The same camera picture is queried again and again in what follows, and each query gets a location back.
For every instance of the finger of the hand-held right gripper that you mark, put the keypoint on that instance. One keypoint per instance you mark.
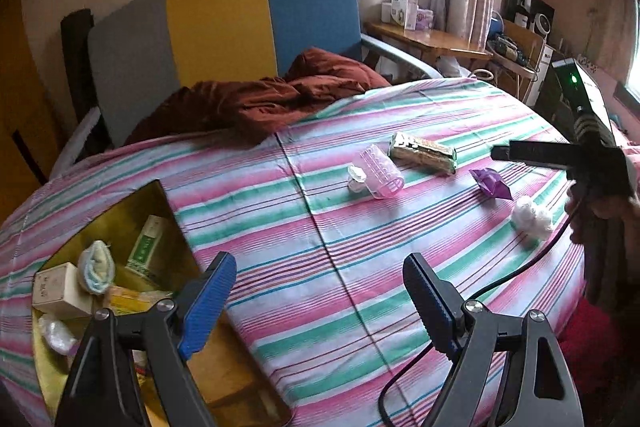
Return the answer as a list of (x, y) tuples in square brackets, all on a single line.
[(535, 153)]

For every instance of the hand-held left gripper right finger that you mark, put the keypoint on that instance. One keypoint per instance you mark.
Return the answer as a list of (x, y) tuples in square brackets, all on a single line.
[(432, 302)]

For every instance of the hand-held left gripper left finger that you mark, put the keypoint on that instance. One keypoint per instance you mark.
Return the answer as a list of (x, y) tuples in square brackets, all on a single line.
[(207, 307)]

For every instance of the purple wrapper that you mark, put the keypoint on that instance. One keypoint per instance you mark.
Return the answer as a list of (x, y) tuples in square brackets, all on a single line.
[(492, 184)]

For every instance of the gold metal tray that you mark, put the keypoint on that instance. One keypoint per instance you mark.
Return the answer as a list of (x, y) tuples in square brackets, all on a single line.
[(240, 377)]

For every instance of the yellow packet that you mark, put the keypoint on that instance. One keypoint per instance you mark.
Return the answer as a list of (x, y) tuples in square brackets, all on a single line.
[(130, 302)]

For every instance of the green white small box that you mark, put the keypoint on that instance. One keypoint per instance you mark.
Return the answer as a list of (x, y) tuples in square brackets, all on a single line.
[(145, 247)]

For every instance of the wafer biscuit packet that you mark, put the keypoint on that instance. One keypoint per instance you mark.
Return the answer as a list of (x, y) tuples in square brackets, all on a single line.
[(425, 153)]

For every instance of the pale blue sock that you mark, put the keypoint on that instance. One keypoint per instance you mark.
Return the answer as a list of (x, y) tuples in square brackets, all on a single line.
[(97, 269)]

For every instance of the white cardboard box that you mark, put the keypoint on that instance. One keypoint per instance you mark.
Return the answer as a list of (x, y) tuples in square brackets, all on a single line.
[(60, 289)]

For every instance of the white plastic bag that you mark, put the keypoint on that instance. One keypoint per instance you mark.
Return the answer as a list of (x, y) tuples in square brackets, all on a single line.
[(57, 337)]

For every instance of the person's right forearm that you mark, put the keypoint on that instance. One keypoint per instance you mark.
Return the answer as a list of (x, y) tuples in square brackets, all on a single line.
[(615, 262)]

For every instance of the person's right hand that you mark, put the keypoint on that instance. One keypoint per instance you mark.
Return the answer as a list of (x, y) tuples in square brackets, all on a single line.
[(607, 207)]

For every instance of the white cotton balls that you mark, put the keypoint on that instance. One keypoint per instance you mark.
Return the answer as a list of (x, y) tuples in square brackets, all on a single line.
[(532, 214)]

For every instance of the pink green striped tablecloth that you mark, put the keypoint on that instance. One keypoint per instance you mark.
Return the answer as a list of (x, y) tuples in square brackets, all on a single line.
[(350, 257)]

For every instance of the cluttered wooden shelf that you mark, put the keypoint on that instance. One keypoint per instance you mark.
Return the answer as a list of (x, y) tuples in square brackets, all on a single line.
[(515, 57)]

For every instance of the white round device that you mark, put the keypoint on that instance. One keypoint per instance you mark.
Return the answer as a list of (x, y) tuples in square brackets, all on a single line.
[(540, 27)]

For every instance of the blue round container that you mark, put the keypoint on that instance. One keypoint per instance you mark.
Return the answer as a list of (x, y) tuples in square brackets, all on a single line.
[(497, 24)]

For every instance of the pink hair roller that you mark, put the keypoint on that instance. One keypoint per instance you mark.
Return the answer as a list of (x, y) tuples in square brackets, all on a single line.
[(382, 172)]

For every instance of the small white plastic piece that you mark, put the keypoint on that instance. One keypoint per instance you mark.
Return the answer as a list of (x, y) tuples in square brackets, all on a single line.
[(357, 177)]

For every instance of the black box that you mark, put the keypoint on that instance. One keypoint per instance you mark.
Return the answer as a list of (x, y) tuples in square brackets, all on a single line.
[(525, 2)]

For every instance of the wooden desk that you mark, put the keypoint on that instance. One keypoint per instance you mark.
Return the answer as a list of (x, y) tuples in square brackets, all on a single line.
[(425, 39)]

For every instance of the person's red clothing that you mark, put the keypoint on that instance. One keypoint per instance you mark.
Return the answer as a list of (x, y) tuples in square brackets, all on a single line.
[(595, 342)]

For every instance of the lilac box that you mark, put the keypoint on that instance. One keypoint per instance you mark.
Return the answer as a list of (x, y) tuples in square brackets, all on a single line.
[(424, 19)]

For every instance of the white printed box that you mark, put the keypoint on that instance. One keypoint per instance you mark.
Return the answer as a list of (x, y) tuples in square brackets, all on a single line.
[(404, 9)]

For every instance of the dark red cloth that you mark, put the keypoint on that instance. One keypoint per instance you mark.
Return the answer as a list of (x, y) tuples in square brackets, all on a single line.
[(250, 107)]

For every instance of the wooden wardrobe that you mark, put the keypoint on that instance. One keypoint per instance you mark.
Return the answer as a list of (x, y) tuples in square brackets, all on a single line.
[(20, 107)]

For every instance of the black rolled mat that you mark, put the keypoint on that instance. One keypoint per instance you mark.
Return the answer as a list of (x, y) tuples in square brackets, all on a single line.
[(75, 57)]

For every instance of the grey yellow blue chair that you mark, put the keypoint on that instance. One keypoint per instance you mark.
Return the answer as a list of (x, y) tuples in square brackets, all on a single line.
[(220, 22)]

